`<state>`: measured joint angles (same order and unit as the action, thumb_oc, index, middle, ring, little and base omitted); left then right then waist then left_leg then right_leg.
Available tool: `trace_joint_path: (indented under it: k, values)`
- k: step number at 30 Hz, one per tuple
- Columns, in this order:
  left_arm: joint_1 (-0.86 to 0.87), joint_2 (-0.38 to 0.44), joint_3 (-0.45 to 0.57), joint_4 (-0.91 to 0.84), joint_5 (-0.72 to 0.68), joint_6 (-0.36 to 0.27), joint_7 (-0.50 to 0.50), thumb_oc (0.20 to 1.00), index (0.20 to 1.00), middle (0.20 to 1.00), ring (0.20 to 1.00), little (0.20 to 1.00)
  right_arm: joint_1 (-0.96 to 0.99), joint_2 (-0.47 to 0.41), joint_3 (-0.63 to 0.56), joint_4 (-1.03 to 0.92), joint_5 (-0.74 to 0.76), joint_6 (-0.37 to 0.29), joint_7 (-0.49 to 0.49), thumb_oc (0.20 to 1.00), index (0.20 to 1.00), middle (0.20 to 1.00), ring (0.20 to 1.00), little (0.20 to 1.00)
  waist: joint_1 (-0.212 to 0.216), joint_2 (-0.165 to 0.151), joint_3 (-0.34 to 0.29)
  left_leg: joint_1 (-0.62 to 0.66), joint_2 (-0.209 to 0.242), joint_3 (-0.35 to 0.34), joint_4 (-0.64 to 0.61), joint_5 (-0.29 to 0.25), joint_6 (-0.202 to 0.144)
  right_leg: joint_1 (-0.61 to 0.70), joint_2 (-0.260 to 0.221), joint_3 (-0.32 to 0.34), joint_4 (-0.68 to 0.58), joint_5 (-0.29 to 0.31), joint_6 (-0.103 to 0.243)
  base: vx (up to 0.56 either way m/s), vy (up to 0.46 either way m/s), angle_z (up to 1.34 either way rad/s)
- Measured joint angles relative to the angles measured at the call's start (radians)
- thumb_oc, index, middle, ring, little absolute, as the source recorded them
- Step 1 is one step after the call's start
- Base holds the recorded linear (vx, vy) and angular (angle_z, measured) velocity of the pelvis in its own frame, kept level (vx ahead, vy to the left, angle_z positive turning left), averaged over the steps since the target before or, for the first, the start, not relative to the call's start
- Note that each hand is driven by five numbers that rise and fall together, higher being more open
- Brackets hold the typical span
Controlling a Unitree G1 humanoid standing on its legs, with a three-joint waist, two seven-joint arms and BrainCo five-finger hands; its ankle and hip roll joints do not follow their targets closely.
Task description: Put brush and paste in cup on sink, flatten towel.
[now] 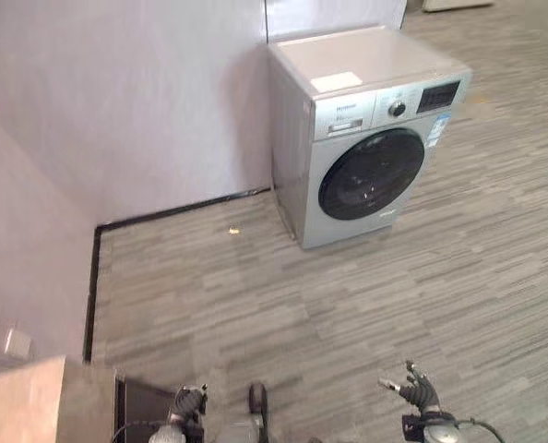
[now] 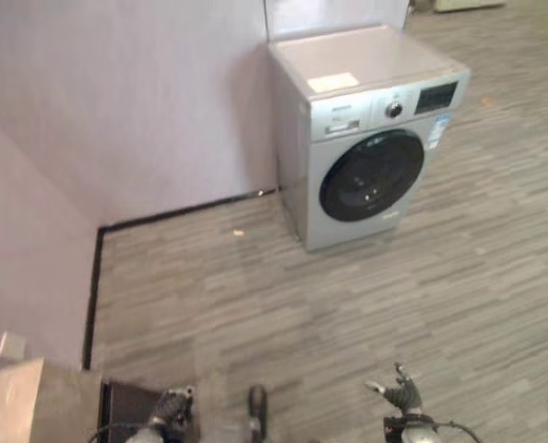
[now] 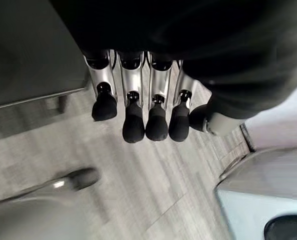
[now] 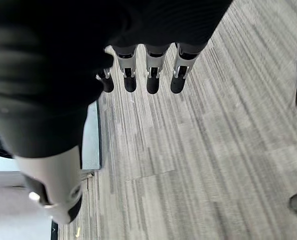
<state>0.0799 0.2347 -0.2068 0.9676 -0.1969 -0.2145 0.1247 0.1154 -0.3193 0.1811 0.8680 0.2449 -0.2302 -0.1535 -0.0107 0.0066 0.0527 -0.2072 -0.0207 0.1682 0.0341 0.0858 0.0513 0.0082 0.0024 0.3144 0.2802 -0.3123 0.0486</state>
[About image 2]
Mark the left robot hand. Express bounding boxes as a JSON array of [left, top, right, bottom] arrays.
[[153, 385, 197, 426]]

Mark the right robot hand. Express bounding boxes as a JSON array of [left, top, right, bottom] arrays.
[[363, 362, 424, 419]]

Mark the beige sink cabinet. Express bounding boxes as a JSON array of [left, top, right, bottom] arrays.
[[0, 356, 201, 443]]

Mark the black robot torso part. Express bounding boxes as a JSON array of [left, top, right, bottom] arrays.
[[244, 385, 269, 443]]

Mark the black baseboard strip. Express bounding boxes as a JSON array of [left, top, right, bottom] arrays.
[[80, 185, 280, 372]]

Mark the silver front-load washing machine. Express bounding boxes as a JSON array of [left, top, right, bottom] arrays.
[[268, 25, 472, 253]]

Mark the white wall socket box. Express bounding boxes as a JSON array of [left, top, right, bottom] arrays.
[[0, 330, 28, 360]]

